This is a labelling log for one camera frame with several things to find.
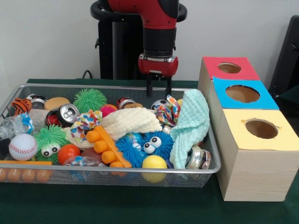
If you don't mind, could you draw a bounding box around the shallow clear mesh bin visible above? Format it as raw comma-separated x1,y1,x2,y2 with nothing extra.
0,83,222,189

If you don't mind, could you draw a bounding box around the wooden box with three holes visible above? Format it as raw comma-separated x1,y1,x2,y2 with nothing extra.
197,56,299,202

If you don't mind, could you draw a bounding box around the mint green knitted cloth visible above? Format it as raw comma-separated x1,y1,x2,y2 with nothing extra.
170,88,210,169

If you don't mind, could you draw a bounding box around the orange ball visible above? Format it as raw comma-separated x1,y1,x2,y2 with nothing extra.
57,144,81,165

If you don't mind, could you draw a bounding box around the green spiky toy with eyes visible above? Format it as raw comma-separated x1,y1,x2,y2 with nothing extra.
32,124,71,164

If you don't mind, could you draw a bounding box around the yellow ball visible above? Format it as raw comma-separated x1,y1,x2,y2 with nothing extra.
142,155,168,183

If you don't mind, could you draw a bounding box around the polka dot cloth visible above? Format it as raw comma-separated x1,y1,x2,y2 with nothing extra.
154,94,182,128

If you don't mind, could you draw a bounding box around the black upright panel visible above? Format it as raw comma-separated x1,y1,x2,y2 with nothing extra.
268,15,299,94

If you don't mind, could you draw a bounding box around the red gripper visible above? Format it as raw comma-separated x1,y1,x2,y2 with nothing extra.
137,57,179,98

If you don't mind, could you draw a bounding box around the long orange toy block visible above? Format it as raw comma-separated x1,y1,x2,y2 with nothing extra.
86,126,133,168

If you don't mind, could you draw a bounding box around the green spiky ball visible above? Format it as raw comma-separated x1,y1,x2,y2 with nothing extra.
72,88,108,113

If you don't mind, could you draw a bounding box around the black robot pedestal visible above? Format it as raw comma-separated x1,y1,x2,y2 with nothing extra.
90,0,187,81

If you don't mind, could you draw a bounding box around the cream knitted cloth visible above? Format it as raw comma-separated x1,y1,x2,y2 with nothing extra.
100,107,163,140

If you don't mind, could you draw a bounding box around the dark green tablecloth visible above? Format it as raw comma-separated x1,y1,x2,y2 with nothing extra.
0,78,299,224
279,85,299,103

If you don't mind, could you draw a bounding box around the white baseball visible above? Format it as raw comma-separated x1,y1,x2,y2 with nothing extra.
8,133,38,161

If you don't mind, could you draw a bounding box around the blue spiky toy with eyes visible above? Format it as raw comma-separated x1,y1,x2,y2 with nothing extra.
115,131,175,168

